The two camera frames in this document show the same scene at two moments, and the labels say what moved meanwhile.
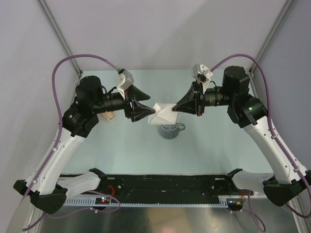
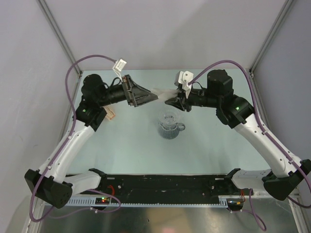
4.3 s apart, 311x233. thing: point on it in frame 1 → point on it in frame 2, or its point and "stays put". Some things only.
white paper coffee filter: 164,114 → 164,93
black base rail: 168,187 stays put
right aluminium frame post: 284,12 stays put
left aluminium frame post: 46,11 stays put
